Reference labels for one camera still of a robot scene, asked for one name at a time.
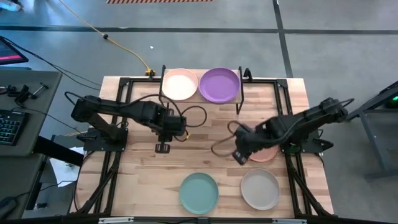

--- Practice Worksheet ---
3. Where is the yellow extension cable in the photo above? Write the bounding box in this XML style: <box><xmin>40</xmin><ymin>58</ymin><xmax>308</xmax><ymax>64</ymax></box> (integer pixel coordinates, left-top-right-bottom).
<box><xmin>58</xmin><ymin>0</ymin><xmax>156</xmax><ymax>77</ymax></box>

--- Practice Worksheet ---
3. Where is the grey plate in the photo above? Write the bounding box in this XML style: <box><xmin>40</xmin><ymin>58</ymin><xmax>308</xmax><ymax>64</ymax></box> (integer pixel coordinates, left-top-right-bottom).
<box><xmin>240</xmin><ymin>168</ymin><xmax>281</xmax><ymax>211</ymax></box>

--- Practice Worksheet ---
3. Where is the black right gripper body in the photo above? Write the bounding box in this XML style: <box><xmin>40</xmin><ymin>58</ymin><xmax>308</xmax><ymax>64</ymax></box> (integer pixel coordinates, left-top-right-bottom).
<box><xmin>234</xmin><ymin>123</ymin><xmax>274</xmax><ymax>153</ymax></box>

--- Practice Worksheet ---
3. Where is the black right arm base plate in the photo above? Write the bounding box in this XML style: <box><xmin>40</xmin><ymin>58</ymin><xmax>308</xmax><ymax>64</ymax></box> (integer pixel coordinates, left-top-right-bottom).
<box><xmin>279</xmin><ymin>129</ymin><xmax>335</xmax><ymax>155</ymax></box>

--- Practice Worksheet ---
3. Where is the silver edge bracket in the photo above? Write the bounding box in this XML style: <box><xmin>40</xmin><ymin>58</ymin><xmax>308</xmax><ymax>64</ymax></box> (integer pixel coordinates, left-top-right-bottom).
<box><xmin>271</xmin><ymin>218</ymin><xmax>308</xmax><ymax>224</ymax></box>
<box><xmin>98</xmin><ymin>217</ymin><xmax>135</xmax><ymax>224</ymax></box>

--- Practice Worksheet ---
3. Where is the grey desk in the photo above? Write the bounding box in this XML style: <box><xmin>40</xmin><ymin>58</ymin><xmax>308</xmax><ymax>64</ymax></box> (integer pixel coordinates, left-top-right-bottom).
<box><xmin>0</xmin><ymin>67</ymin><xmax>63</xmax><ymax>218</ymax></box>

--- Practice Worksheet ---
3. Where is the salmon plate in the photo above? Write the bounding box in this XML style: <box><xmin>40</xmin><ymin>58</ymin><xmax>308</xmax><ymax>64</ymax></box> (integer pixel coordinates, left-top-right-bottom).
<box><xmin>248</xmin><ymin>144</ymin><xmax>279</xmax><ymax>163</ymax></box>

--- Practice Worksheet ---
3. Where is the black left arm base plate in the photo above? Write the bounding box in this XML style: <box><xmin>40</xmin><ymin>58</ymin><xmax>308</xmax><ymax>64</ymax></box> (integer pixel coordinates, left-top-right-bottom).
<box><xmin>82</xmin><ymin>127</ymin><xmax>129</xmax><ymax>153</ymax></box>

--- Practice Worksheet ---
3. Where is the grey metal stand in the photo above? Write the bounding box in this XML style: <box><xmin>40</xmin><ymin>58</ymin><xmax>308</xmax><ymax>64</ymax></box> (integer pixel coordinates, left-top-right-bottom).
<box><xmin>351</xmin><ymin>80</ymin><xmax>398</xmax><ymax>180</ymax></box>

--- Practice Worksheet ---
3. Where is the white paper sheet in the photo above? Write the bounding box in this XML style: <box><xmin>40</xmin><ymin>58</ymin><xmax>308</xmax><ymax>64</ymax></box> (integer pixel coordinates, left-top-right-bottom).
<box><xmin>49</xmin><ymin>146</ymin><xmax>83</xmax><ymax>187</ymax></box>

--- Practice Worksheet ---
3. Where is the monitor with pink line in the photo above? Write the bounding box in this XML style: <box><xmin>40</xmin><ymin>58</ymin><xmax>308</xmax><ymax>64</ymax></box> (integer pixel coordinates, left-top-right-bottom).
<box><xmin>0</xmin><ymin>35</ymin><xmax>29</xmax><ymax>66</ymax></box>

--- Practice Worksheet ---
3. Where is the teal plate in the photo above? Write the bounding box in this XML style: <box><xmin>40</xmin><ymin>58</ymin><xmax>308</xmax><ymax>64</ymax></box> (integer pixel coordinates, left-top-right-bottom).
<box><xmin>179</xmin><ymin>172</ymin><xmax>220</xmax><ymax>215</ymax></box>

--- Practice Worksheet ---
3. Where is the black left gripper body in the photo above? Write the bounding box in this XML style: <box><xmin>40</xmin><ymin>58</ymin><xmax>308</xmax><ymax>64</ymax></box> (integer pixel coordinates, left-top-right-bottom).
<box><xmin>152</xmin><ymin>104</ymin><xmax>187</xmax><ymax>142</ymax></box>

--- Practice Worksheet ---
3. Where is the black slanted bar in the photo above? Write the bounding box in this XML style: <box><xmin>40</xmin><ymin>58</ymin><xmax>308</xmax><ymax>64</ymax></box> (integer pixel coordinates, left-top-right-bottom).
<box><xmin>32</xmin><ymin>135</ymin><xmax>85</xmax><ymax>167</ymax></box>

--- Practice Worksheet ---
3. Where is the purple plate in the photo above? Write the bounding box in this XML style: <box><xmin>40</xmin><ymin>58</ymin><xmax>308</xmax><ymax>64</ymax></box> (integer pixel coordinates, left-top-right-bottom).
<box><xmin>198</xmin><ymin>67</ymin><xmax>241</xmax><ymax>104</ymax></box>

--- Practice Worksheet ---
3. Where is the black floor cable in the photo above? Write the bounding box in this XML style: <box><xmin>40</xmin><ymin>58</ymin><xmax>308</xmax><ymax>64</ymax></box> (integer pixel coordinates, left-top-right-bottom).
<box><xmin>57</xmin><ymin>68</ymin><xmax>101</xmax><ymax>91</ymax></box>
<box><xmin>0</xmin><ymin>35</ymin><xmax>102</xmax><ymax>86</ymax></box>

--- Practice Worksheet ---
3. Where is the cream plate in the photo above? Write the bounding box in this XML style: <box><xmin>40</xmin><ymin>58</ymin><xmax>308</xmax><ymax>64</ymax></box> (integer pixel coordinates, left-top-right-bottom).
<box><xmin>161</xmin><ymin>68</ymin><xmax>199</xmax><ymax>101</ymax></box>

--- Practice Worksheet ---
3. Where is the black wire dish rack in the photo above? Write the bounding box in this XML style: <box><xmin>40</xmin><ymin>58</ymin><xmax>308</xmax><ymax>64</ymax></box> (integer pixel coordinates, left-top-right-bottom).
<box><xmin>157</xmin><ymin>64</ymin><xmax>245</xmax><ymax>115</ymax></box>

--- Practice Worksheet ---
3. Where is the black desk clamp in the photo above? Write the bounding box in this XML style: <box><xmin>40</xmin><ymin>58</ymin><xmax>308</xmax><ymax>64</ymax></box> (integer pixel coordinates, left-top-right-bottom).
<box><xmin>6</xmin><ymin>82</ymin><xmax>50</xmax><ymax>105</ymax></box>

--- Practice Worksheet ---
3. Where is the black backlit keyboard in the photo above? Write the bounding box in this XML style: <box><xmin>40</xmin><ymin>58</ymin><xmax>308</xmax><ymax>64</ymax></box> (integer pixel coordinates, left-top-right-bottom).
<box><xmin>0</xmin><ymin>108</ymin><xmax>27</xmax><ymax>146</ymax></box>

